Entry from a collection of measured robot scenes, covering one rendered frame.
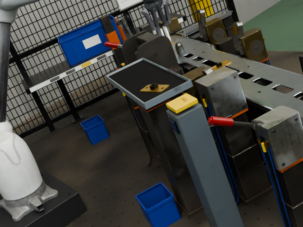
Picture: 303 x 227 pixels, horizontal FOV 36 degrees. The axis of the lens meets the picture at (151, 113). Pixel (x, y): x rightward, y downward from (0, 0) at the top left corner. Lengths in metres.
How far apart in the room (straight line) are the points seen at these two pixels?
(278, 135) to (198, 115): 0.19
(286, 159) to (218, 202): 0.21
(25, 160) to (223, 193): 0.76
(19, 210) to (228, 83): 0.88
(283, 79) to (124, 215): 0.69
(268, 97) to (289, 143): 0.27
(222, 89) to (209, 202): 0.31
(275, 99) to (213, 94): 0.18
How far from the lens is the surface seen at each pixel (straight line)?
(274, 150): 1.10
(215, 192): 1.18
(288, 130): 1.10
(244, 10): 5.73
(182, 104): 1.07
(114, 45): 2.01
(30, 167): 1.69
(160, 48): 1.59
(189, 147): 1.10
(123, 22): 2.00
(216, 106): 1.29
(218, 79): 1.28
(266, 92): 1.39
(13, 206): 1.75
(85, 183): 1.93
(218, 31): 2.11
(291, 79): 1.43
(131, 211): 1.63
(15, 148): 1.66
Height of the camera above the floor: 1.58
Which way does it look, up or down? 23 degrees down
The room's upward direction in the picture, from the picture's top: 22 degrees counter-clockwise
